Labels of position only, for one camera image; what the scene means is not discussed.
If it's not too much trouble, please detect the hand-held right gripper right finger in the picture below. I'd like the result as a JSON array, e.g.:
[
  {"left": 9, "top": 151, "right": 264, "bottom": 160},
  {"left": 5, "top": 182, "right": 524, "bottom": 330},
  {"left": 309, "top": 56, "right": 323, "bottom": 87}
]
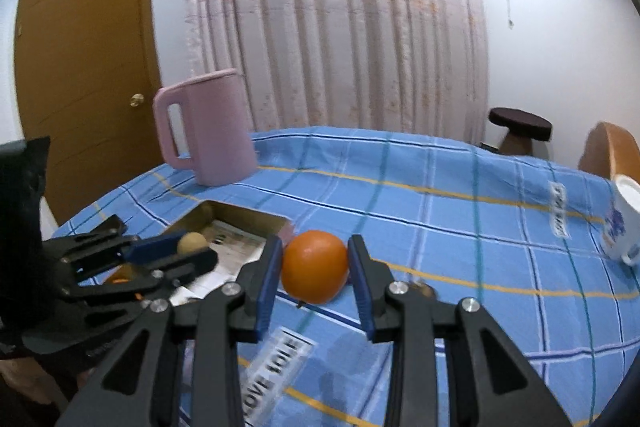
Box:
[{"left": 347, "top": 234, "right": 576, "bottom": 427}]

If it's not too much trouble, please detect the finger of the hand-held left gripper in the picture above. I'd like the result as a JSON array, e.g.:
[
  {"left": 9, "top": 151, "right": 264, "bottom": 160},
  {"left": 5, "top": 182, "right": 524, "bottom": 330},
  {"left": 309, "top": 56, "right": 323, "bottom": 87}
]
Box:
[
  {"left": 59, "top": 214, "right": 191, "bottom": 280},
  {"left": 70, "top": 248, "right": 219, "bottom": 308}
]

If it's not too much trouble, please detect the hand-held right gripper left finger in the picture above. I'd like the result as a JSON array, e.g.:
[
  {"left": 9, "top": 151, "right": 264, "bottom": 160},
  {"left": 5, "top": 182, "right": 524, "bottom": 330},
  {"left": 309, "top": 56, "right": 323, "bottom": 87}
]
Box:
[{"left": 54, "top": 234, "right": 285, "bottom": 427}]

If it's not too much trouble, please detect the small brown kiwi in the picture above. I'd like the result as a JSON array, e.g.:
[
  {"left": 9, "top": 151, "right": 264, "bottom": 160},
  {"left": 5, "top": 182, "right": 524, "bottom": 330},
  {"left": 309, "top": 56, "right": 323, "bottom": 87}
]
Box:
[{"left": 176, "top": 232, "right": 207, "bottom": 255}]

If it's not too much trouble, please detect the large orange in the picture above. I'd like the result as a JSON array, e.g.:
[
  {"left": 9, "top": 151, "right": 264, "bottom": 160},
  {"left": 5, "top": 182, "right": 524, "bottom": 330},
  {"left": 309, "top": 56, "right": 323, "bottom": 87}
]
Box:
[{"left": 281, "top": 230, "right": 349, "bottom": 305}]

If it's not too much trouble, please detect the pink metal tin box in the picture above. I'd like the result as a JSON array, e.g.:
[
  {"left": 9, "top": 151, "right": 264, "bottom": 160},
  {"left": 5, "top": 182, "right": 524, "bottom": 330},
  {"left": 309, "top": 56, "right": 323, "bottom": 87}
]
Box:
[{"left": 100, "top": 201, "right": 297, "bottom": 308}]

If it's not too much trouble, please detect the white paper booklet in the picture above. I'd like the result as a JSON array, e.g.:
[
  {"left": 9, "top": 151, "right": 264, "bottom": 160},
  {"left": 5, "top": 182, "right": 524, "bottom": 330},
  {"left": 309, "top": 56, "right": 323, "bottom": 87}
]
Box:
[{"left": 170, "top": 264, "right": 241, "bottom": 305}]

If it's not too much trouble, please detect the printed paper leaflet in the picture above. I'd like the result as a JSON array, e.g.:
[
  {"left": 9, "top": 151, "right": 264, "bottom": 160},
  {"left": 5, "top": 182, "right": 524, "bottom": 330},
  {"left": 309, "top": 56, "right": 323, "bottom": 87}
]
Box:
[{"left": 207, "top": 219, "right": 268, "bottom": 268}]

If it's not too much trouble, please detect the blue checked tablecloth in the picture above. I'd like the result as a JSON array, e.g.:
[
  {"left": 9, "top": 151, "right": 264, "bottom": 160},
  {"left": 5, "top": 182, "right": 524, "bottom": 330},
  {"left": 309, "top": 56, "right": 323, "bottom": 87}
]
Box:
[{"left": 50, "top": 127, "right": 640, "bottom": 427}]

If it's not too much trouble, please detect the pink plastic pitcher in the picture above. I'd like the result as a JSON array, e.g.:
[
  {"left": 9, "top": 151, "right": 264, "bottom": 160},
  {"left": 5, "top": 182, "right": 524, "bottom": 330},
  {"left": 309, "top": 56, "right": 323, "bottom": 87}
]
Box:
[{"left": 152, "top": 68, "right": 259, "bottom": 186}]

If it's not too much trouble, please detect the wooden door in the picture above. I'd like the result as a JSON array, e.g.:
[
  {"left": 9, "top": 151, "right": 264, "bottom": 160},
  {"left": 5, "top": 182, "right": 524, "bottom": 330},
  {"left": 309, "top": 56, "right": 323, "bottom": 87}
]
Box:
[{"left": 14, "top": 0, "right": 162, "bottom": 225}]

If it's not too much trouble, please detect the dark round stool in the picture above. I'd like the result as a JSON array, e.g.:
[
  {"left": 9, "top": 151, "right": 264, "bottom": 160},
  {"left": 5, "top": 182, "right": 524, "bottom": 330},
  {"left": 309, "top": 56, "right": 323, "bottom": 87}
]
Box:
[{"left": 488, "top": 107, "right": 553, "bottom": 156}]

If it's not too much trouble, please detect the white mug with blue print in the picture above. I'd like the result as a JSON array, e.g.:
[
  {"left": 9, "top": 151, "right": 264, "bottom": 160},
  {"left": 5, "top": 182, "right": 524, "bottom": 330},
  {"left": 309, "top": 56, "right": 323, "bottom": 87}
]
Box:
[{"left": 598, "top": 174, "right": 640, "bottom": 266}]

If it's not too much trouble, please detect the pink floral curtain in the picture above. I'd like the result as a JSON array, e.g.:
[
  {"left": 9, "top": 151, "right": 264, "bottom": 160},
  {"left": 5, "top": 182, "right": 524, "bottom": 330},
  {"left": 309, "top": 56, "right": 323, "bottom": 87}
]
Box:
[{"left": 182, "top": 0, "right": 490, "bottom": 142}]

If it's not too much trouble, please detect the wooden chair back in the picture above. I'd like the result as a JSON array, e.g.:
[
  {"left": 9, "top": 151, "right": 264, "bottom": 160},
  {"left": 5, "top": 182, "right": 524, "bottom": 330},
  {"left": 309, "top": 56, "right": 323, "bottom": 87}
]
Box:
[{"left": 578, "top": 122, "right": 636, "bottom": 182}]

